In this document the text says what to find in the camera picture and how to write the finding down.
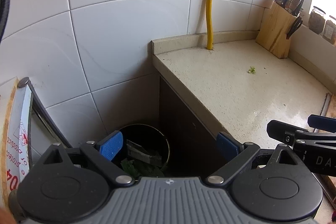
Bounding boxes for black trash bin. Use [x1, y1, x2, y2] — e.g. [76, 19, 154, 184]
[112, 123, 170, 180]

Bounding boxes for black kitchen scissors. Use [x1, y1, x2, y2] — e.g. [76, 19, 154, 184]
[286, 16, 303, 39]

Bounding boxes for wooden cutting board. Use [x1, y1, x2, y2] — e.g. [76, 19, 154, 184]
[313, 93, 336, 204]

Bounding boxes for small green leaf scrap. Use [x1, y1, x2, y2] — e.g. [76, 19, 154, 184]
[247, 67, 256, 75]

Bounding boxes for glass jar pale contents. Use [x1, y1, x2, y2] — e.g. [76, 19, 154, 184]
[322, 15, 336, 46]

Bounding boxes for wooden knife block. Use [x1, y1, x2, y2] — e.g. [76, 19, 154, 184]
[256, 2, 297, 59]

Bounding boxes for glass jar dark contents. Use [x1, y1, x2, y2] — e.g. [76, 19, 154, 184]
[308, 6, 326, 35]

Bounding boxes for wooden handled knife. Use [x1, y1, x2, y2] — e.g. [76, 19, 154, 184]
[288, 0, 304, 16]

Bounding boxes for black cable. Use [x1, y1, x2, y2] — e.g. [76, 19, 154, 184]
[0, 0, 12, 42]

